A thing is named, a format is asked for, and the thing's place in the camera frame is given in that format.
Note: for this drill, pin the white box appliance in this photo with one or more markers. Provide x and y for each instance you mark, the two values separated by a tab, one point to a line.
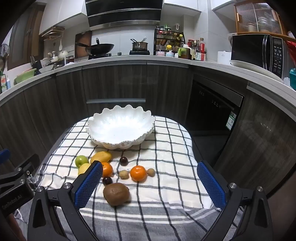
224	57

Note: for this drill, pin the white kettle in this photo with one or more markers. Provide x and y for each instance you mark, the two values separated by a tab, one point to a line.
231	39

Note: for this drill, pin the yellow mango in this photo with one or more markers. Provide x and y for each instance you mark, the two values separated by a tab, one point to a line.
101	157

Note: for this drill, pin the dark wood base cabinet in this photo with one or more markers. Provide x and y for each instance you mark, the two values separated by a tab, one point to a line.
166	88

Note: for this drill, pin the brown cutting board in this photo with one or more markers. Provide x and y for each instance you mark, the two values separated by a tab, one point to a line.
84	37

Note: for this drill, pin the white upper cabinet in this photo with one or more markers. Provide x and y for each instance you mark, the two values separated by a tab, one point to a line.
62	14

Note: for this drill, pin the checked white cloth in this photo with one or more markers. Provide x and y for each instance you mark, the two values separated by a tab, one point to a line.
161	150

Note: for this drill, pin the yellow pear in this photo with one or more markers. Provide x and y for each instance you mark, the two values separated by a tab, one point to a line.
83	168

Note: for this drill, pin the black dishwasher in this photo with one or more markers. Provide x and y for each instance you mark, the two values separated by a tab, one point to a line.
208	109

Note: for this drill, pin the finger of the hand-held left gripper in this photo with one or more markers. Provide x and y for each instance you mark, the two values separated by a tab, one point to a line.
4	154
25	168

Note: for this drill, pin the black induction hob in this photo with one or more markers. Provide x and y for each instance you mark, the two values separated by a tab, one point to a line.
139	52

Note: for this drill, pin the blue ceramic jar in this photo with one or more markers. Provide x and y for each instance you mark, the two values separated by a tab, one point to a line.
170	54

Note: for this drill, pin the brown kiwi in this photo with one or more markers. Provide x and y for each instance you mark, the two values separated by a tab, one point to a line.
116	194

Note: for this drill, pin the black range hood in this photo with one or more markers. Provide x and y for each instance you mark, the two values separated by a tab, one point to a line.
122	14

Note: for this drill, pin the small tan longan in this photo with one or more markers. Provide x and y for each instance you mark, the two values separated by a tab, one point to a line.
124	174
151	172

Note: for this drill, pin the white scalloped bowl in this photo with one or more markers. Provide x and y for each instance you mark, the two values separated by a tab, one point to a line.
120	126

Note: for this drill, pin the black microwave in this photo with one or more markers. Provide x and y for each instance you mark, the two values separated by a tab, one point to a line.
252	49

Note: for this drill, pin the dark purple plum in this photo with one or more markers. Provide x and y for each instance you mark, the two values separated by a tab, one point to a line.
123	161
107	180

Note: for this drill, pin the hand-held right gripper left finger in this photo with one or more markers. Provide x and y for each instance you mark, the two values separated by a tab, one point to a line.
89	183

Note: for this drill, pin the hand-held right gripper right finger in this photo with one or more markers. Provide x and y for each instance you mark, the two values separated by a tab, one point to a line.
211	183

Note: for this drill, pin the white hanging spatula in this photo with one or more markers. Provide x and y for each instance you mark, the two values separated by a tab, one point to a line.
60	45

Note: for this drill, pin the wooden wall rack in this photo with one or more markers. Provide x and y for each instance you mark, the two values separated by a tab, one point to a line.
53	32

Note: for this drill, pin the black wok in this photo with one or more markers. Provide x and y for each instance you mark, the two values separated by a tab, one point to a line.
101	48

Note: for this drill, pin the wooden ribbed glass cabinet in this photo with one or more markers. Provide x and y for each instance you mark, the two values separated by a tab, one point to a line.
259	18

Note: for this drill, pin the white plate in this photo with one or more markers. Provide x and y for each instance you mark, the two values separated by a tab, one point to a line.
249	66

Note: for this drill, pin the brown door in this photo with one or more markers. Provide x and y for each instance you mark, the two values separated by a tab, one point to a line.
25	34

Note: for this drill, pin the green apple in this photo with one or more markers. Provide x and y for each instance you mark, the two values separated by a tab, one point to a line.
81	160

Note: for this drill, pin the red label bottle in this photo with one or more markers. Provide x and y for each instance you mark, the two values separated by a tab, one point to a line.
202	49

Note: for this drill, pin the black spice rack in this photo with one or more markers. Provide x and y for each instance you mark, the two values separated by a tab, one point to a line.
168	38

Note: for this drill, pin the green bowl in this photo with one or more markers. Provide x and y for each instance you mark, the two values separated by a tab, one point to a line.
24	77

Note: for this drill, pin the steel saucepan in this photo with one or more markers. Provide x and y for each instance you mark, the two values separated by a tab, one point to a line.
140	45

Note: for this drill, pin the green energy label sticker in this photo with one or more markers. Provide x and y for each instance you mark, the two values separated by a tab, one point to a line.
231	120

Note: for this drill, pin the pink ceramic jar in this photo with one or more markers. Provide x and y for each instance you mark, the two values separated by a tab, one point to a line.
160	53

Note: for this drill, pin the small white bowl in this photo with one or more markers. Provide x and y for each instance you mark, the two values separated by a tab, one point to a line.
46	68

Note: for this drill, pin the white teapot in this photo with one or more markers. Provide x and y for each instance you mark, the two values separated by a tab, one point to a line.
63	55

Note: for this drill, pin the orange mandarin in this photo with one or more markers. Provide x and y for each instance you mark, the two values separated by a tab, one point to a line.
138	173
108	169

